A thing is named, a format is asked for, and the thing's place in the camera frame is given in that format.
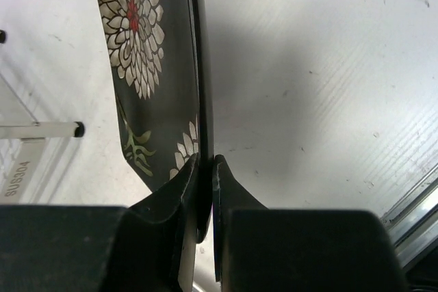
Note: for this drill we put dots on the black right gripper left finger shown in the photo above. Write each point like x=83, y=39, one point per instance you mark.
x=170, y=221

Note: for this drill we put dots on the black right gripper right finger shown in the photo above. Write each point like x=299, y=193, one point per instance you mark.
x=232, y=209

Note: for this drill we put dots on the black floral plate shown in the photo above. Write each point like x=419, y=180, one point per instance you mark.
x=159, y=59

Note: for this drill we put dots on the stainless steel dish rack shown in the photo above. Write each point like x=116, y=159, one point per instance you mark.
x=29, y=131

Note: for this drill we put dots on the aluminium table edge rail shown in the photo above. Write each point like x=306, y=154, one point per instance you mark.
x=412, y=221

